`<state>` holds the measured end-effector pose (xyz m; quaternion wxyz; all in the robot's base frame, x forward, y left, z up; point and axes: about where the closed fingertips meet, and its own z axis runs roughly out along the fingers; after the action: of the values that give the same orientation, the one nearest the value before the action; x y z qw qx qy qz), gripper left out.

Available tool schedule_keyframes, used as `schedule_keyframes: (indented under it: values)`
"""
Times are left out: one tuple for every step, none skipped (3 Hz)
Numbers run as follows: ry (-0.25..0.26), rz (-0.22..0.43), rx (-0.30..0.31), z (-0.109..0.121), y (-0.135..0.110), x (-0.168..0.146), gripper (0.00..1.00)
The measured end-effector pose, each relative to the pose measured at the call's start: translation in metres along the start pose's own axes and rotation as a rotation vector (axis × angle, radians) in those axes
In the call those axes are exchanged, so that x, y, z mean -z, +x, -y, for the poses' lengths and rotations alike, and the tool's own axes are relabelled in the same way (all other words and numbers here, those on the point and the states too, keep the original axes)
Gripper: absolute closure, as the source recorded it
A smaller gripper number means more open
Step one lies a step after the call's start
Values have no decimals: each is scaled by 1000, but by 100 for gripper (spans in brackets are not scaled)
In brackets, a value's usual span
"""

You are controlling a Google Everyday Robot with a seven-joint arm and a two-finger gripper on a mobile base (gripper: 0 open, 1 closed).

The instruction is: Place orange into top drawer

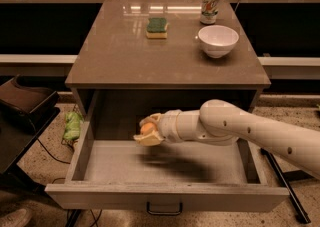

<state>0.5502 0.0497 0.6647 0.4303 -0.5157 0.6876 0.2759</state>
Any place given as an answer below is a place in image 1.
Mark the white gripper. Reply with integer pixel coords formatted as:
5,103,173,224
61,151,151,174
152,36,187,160
133,110,181,146

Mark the orange fruit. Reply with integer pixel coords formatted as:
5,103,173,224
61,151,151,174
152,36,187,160
140,122,157,135

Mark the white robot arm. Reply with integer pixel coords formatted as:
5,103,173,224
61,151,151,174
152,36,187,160
134,99,320,179

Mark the open top drawer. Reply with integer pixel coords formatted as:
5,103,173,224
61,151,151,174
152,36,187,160
44,90,290,213

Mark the grey cabinet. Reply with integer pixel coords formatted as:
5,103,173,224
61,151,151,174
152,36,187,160
64,0,272,142

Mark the green chip bag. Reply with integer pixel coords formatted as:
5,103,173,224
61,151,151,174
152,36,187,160
63,112,83,141

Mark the green yellow sponge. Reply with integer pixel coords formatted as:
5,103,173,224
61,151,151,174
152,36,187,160
146,17,168,39

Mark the white bowl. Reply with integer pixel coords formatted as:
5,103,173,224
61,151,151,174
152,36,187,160
198,25,239,58

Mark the dark brown chair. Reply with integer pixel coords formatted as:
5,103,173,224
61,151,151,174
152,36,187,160
0,75,60,196

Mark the soda can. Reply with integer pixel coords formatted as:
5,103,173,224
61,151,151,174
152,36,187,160
200,0,219,25

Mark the white shoe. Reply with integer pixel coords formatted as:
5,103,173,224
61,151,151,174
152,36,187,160
0,208,32,227

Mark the black floor bar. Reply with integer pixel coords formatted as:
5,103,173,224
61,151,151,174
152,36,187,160
260,149,311,224

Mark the black drawer handle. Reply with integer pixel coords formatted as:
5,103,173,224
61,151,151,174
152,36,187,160
146,202,183,216

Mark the black floor cable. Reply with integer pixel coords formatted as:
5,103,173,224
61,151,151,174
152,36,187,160
29,119,72,165

